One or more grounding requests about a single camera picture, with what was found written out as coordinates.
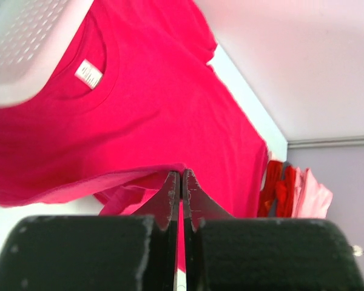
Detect magenta t shirt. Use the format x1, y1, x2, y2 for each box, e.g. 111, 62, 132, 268
0, 0, 269, 273

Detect red folded t shirt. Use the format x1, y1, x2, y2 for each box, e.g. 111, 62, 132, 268
257, 160, 297, 218

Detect right corner aluminium post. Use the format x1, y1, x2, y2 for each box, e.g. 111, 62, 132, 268
288, 136, 364, 149

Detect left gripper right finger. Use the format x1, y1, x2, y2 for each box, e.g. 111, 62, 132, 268
181, 170, 364, 290

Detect white plastic basket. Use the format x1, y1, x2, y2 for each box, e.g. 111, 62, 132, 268
0, 0, 93, 106

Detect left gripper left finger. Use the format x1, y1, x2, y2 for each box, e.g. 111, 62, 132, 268
0, 172, 180, 290

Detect pink folded t shirt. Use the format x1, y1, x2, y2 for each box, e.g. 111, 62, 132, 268
291, 167, 333, 219

